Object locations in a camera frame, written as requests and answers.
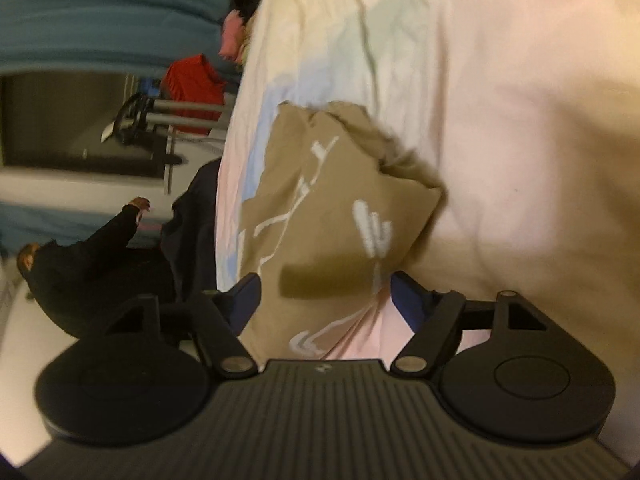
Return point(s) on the wide blue curtain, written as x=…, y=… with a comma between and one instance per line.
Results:
x=100, y=10

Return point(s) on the dark navy blanket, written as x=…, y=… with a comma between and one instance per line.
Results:
x=197, y=220

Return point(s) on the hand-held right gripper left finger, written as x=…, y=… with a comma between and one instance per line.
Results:
x=242, y=305

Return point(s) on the narrow blue curtain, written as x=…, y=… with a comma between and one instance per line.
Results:
x=50, y=225

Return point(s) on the pink cloth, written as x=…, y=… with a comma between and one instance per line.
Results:
x=231, y=35

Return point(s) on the khaki t-shirt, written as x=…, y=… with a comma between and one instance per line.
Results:
x=325, y=200

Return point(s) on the red shorts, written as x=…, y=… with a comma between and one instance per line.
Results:
x=192, y=85

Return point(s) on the beige clothes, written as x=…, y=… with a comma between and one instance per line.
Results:
x=245, y=47

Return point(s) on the garment steamer stand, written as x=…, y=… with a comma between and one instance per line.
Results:
x=190, y=107

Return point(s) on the dark window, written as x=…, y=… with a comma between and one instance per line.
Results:
x=60, y=125

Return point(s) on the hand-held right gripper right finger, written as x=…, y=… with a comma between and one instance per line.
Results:
x=407, y=297

